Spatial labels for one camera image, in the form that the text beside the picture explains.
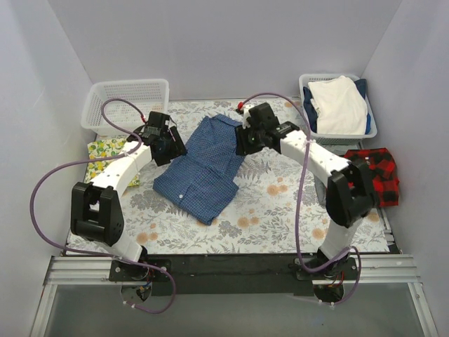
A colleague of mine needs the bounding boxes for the floral patterned table mat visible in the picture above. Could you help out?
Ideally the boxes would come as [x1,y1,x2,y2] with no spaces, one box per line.
[66,98,392,254]

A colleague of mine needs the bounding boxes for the left white plastic basket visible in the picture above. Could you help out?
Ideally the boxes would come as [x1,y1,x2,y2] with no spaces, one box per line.
[81,79,169,136]

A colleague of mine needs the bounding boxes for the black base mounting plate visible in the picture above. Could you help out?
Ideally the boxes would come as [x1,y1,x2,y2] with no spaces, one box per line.
[109,253,358,296]

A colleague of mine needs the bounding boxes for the red black plaid shirt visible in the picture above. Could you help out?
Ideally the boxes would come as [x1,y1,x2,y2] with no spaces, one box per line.
[343,147,399,208]

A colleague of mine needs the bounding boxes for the blue checkered long sleeve shirt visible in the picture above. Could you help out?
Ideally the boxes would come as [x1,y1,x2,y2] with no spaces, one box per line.
[153,114,244,225]

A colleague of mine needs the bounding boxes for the aluminium frame rail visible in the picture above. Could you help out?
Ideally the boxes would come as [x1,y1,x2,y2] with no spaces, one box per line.
[43,255,122,286]

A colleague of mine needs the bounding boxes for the white folded shirt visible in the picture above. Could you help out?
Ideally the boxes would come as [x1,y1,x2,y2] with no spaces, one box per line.
[307,75,369,136]

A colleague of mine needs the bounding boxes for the lemon print folded cloth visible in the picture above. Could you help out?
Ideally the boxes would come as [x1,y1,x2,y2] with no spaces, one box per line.
[83,137,126,183]

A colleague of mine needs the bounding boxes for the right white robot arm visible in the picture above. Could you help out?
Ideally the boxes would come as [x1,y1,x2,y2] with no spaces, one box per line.
[235,103,377,279]

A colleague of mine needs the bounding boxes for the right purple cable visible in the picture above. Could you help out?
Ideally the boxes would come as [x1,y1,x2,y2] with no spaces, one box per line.
[236,92,362,307]

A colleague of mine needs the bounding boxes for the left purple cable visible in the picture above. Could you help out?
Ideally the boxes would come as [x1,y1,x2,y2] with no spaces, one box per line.
[29,98,177,314]

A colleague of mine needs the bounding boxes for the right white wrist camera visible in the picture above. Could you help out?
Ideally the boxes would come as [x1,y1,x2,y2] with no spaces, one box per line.
[236,102,254,129]

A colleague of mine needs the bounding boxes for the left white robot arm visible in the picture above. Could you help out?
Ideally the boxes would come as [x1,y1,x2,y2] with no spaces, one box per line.
[71,112,187,281]

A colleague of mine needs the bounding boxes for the purple cable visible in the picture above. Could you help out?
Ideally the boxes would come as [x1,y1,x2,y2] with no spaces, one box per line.
[236,92,362,307]
[29,98,177,314]

